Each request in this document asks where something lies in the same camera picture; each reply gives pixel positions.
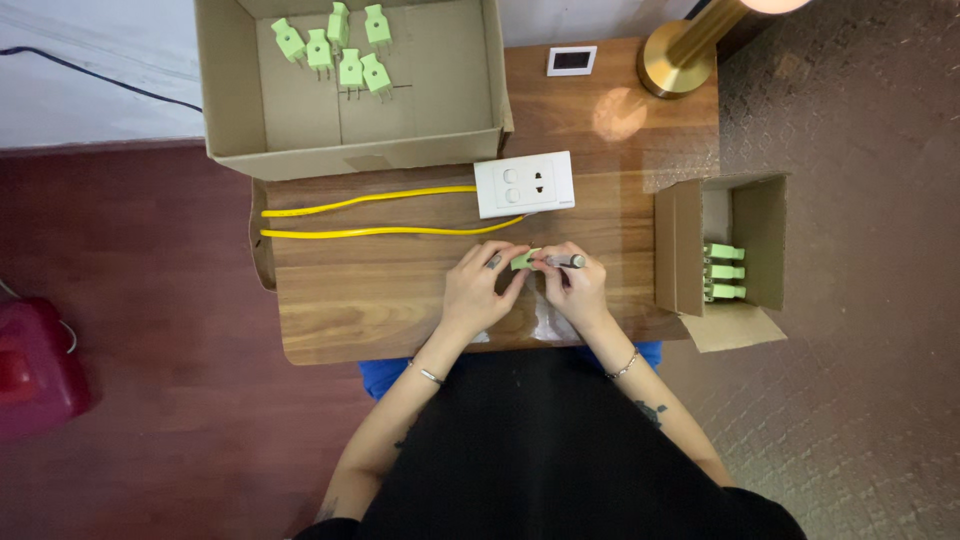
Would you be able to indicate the person's right hand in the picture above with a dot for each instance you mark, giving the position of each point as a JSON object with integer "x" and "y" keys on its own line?
{"x": 579, "y": 294}

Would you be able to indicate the person's left hand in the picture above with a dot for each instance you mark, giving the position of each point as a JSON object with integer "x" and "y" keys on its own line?
{"x": 471, "y": 296}

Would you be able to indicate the grey tester screwdriver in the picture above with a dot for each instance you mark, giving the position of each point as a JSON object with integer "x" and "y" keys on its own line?
{"x": 568, "y": 261}

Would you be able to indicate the clear plastic bag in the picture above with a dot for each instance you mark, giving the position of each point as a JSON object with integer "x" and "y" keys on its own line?
{"x": 551, "y": 324}

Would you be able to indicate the silver bangle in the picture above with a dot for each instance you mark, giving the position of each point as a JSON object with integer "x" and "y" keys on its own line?
{"x": 427, "y": 373}

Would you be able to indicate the blue stool seat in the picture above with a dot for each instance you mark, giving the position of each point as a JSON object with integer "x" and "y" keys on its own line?
{"x": 379, "y": 375}

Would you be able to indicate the person's black clothing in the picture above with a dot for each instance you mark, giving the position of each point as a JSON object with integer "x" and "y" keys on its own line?
{"x": 540, "y": 457}

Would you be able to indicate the small open cardboard box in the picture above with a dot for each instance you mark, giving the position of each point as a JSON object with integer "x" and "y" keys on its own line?
{"x": 761, "y": 225}

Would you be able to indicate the small white framed display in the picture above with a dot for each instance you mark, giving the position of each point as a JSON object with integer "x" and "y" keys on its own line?
{"x": 571, "y": 61}

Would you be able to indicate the large open cardboard box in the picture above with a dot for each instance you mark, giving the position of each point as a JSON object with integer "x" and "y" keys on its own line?
{"x": 300, "y": 127}

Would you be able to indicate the gold lamp base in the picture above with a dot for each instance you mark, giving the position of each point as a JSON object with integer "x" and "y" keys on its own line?
{"x": 679, "y": 64}

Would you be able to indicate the cluster of green plugs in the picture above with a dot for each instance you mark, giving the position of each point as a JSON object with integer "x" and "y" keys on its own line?
{"x": 351, "y": 71}

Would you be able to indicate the glowing lamp shade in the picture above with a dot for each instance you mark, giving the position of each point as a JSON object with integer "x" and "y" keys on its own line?
{"x": 772, "y": 4}

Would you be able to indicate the red plastic appliance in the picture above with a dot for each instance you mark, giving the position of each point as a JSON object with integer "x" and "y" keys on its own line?
{"x": 37, "y": 367}

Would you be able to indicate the white switch socket panel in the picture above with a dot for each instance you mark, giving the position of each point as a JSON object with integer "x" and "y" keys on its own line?
{"x": 525, "y": 184}

